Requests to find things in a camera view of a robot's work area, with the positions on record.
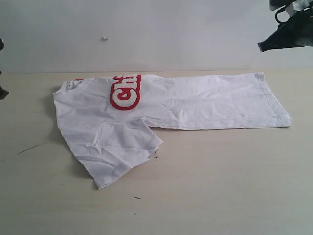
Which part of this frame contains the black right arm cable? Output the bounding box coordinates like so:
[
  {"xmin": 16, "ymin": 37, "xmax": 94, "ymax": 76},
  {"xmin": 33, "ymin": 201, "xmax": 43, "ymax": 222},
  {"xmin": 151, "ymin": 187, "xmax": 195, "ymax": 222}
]
[{"xmin": 275, "ymin": 7, "xmax": 293, "ymax": 24}]

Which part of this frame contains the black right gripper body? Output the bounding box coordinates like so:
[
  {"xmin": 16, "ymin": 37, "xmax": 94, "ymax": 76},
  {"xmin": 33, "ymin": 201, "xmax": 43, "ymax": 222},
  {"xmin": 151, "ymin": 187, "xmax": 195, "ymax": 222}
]
[{"xmin": 276, "ymin": 4, "xmax": 313, "ymax": 47}]

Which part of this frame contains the white t-shirt red lettering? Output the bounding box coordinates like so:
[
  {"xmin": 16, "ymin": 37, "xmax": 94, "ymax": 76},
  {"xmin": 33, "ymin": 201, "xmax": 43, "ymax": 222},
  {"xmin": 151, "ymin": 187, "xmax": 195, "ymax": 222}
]
[{"xmin": 53, "ymin": 73, "xmax": 291, "ymax": 189}]

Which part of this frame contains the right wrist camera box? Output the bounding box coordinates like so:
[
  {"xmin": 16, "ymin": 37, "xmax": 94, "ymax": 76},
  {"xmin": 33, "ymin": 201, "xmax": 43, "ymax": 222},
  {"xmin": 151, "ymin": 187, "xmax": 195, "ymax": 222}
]
[{"xmin": 268, "ymin": 0, "xmax": 311, "ymax": 12}]

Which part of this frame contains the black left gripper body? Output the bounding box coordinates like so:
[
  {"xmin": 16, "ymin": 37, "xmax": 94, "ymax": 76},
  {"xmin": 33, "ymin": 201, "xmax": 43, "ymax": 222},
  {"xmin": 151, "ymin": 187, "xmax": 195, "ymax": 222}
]
[{"xmin": 0, "ymin": 38, "xmax": 4, "ymax": 51}]

